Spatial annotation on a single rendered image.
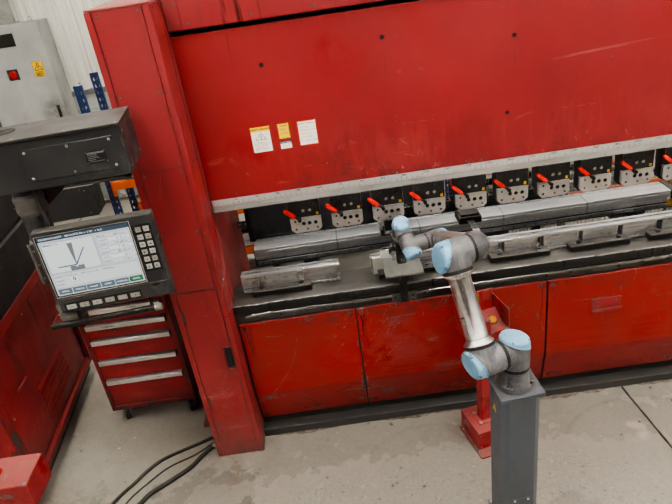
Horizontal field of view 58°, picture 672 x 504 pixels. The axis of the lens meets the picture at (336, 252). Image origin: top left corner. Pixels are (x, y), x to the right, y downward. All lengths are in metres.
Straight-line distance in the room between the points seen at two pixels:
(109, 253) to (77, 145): 0.43
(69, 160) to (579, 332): 2.56
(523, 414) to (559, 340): 0.95
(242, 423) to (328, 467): 0.51
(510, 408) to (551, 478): 0.81
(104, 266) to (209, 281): 0.55
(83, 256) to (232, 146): 0.81
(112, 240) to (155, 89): 0.62
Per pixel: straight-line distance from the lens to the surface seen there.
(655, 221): 3.44
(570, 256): 3.21
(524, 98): 2.91
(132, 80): 2.58
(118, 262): 2.50
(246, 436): 3.43
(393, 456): 3.34
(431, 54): 2.75
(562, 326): 3.39
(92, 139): 2.35
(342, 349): 3.19
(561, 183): 3.10
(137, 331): 3.54
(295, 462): 3.40
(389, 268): 2.88
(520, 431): 2.62
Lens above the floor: 2.44
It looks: 28 degrees down
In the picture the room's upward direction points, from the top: 9 degrees counter-clockwise
